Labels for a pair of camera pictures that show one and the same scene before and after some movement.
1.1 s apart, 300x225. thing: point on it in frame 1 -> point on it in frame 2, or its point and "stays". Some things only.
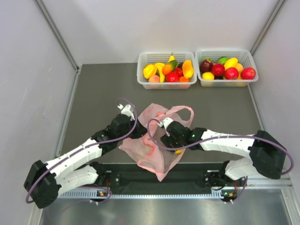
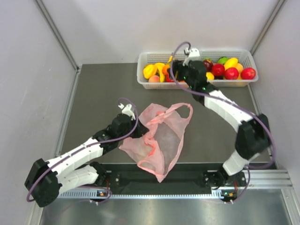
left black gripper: (140, 130) stays
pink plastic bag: (147, 152) stays
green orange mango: (169, 66) stays
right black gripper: (168, 139) -> (177, 65)
